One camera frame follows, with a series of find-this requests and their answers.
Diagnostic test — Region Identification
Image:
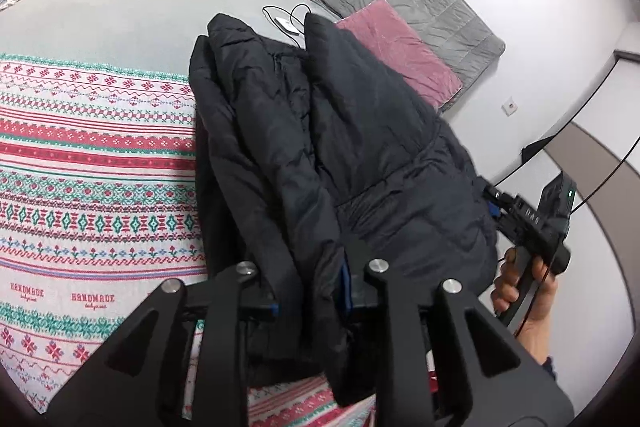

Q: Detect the black charging cable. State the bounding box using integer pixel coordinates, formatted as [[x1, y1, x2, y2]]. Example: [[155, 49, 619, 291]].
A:
[[262, 4, 312, 48]]

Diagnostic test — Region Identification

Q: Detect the grey bed sheet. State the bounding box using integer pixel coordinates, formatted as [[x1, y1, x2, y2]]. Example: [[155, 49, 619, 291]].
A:
[[0, 0, 341, 80]]

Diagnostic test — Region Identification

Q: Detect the striped patterned blanket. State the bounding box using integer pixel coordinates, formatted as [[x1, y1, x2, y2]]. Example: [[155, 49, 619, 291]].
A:
[[0, 53, 381, 427]]

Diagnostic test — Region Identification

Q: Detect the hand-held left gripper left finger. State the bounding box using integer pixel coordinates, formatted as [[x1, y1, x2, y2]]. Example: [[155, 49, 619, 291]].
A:
[[47, 261, 281, 427]]

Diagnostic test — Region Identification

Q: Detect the black puffer jacket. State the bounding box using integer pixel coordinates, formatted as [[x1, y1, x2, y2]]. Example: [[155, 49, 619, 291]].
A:
[[189, 12, 501, 408]]

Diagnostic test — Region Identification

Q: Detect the large pink pillow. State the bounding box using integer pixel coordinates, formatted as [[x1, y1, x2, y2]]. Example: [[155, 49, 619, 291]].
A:
[[335, 0, 463, 110]]

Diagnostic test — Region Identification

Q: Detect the person's right forearm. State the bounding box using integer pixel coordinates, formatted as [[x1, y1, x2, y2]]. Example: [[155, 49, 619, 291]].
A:
[[517, 277, 559, 383]]

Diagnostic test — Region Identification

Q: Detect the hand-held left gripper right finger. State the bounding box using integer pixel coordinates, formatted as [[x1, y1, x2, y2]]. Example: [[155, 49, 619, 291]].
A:
[[339, 242, 576, 427]]

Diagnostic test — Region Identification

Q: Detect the person's right hand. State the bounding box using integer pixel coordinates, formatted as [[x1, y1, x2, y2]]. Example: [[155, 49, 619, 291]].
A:
[[490, 246, 559, 324]]

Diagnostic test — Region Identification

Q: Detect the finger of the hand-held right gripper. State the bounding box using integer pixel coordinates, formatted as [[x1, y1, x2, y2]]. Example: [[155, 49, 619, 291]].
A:
[[475, 177, 518, 208], [489, 203, 526, 244]]

